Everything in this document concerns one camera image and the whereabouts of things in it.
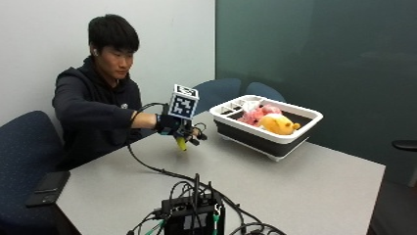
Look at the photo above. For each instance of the yellow banana toy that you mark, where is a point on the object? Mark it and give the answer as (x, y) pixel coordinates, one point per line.
(181, 143)

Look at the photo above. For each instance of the white cube with black markers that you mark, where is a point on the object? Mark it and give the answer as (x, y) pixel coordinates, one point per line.
(184, 103)

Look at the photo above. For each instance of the blue office chair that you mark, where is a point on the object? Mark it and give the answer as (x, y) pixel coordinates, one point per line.
(26, 163)
(265, 91)
(217, 93)

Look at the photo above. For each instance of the pink soft toy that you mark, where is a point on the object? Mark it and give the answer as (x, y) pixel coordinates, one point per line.
(257, 115)

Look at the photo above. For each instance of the white cloth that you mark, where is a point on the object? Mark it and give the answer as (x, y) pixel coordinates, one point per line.
(251, 105)

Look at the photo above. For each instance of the black and white basin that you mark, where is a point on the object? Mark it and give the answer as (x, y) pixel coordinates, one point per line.
(265, 130)

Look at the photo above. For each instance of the yellow soft toy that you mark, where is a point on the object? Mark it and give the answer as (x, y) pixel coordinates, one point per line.
(277, 124)

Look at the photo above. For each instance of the black electronics box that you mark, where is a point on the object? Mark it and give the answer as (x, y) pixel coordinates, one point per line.
(193, 215)

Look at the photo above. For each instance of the the person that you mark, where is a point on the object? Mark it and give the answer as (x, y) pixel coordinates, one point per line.
(94, 111)

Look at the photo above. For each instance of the white earbud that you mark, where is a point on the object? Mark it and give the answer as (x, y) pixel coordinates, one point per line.
(94, 51)

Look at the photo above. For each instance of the black smartphone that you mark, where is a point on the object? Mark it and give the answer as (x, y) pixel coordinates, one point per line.
(47, 188)

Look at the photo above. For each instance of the black chair armrest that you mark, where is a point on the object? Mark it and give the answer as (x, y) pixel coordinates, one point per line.
(405, 145)

